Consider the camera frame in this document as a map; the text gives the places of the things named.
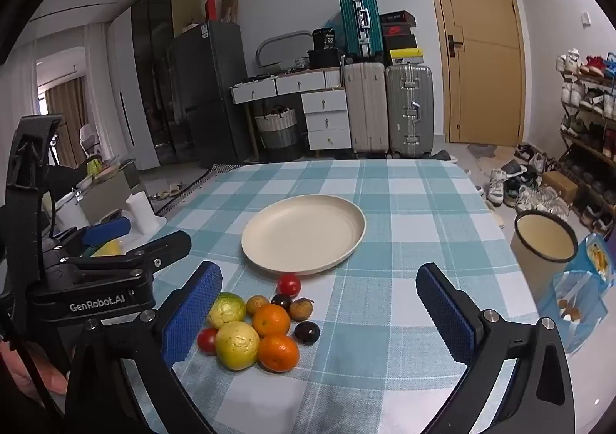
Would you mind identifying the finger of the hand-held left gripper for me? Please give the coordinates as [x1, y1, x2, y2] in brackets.
[60, 230, 192, 281]
[43, 217, 132, 253]

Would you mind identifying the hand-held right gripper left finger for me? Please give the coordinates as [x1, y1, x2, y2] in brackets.
[64, 261, 223, 434]

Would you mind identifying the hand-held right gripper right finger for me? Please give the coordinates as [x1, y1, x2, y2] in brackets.
[415, 263, 577, 434]

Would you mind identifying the red tomato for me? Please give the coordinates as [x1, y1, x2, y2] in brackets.
[197, 328, 219, 356]
[277, 274, 302, 297]

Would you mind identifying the green lime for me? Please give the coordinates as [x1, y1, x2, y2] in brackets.
[208, 292, 247, 330]

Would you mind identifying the yellow lemon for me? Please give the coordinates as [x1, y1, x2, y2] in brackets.
[214, 321, 261, 371]

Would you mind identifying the small brown longan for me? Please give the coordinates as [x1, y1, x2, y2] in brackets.
[289, 298, 315, 320]
[246, 295, 270, 318]

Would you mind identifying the cream round plate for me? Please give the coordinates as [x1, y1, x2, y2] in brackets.
[241, 194, 367, 276]

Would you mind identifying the person's left hand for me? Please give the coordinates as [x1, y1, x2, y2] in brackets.
[0, 340, 68, 399]

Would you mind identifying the white paper towel roll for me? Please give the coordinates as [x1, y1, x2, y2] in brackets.
[126, 191, 156, 234]

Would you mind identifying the pair of beige slippers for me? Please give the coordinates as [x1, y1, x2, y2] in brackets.
[151, 183, 184, 200]

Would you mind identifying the teal checked tablecloth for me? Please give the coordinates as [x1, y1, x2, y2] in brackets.
[120, 159, 544, 434]

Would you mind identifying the orange tangerine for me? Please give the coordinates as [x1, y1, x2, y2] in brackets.
[252, 304, 291, 337]
[257, 334, 300, 373]

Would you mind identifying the cream trash bin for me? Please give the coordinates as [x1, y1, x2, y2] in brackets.
[510, 210, 578, 314]

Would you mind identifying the brown curtain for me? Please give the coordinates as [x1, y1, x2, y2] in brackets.
[45, 78, 90, 165]

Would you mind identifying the blue plastic bag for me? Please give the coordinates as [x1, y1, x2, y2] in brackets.
[536, 233, 612, 353]

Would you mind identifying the dark glass cabinet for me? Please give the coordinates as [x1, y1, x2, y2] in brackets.
[108, 0, 200, 170]

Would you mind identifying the dark grey refrigerator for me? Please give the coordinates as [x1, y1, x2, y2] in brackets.
[166, 20, 253, 168]

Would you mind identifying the white woven basket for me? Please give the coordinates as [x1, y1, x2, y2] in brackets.
[255, 108, 298, 149]

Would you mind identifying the brown cardboard box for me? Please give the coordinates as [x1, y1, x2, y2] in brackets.
[541, 170, 578, 204]

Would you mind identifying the grey hard suitcase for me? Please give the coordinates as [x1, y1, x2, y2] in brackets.
[385, 63, 434, 159]

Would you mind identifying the white drawer desk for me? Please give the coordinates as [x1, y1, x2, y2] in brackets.
[229, 68, 352, 151]

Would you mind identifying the beige hard suitcase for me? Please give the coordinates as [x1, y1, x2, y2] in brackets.
[343, 61, 390, 159]

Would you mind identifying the tan wooden door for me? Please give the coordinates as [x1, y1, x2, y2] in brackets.
[418, 0, 526, 149]

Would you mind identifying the oval grey mirror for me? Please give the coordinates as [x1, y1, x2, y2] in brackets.
[255, 30, 313, 70]

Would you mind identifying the shoe rack with shoes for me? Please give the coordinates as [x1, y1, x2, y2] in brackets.
[556, 48, 616, 242]

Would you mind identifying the black bag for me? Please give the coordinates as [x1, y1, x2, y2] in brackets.
[308, 28, 343, 70]

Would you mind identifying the yellow shoe box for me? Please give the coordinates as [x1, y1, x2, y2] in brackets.
[389, 48, 427, 65]

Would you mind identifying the teal hard suitcase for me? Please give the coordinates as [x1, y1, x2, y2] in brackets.
[338, 0, 385, 64]

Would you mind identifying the black shoe box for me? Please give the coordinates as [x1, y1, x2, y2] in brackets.
[380, 11, 416, 27]

